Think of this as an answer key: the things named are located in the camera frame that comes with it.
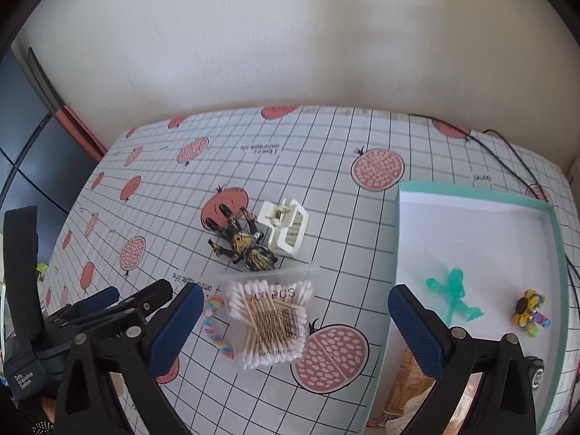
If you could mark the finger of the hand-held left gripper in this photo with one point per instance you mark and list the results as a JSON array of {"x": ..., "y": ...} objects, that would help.
[
  {"x": 97, "y": 300},
  {"x": 145, "y": 297}
]

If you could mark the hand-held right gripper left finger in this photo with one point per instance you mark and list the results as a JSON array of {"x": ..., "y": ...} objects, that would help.
[{"x": 174, "y": 330}]

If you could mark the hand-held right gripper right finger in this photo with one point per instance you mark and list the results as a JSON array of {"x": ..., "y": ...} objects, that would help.
[{"x": 417, "y": 330}]

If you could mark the green translucent toy figure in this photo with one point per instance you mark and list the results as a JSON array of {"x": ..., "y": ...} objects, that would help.
[{"x": 455, "y": 294}]

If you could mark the tan biscuit snack packet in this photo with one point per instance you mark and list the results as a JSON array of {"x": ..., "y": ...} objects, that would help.
[{"x": 408, "y": 383}]

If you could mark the bag of cotton swabs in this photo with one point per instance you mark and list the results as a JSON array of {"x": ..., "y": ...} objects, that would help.
[{"x": 267, "y": 317}]

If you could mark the teal shallow cardboard box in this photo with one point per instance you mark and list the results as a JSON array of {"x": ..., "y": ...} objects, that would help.
[{"x": 475, "y": 244}]

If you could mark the yellow toy figure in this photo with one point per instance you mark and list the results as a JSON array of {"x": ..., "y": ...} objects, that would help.
[{"x": 528, "y": 310}]

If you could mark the black toy car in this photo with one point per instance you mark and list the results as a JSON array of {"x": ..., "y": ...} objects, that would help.
[{"x": 535, "y": 374}]

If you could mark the person's left forearm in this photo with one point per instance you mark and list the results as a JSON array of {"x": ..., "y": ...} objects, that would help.
[{"x": 22, "y": 419}]

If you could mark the black gold toy figure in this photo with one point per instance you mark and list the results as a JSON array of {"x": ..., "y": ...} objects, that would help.
[{"x": 247, "y": 244}]

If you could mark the cream hair claw clip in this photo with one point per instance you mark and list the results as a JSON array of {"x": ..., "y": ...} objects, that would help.
[{"x": 283, "y": 235}]

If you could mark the dark blue cabinet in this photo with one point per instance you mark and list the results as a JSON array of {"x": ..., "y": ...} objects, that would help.
[{"x": 36, "y": 145}]

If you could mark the pink board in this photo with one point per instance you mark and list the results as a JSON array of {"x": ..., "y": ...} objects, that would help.
[{"x": 81, "y": 131}]

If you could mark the grid fruit printed tablecloth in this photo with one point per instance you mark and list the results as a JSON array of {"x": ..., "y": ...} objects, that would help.
[{"x": 317, "y": 167}]

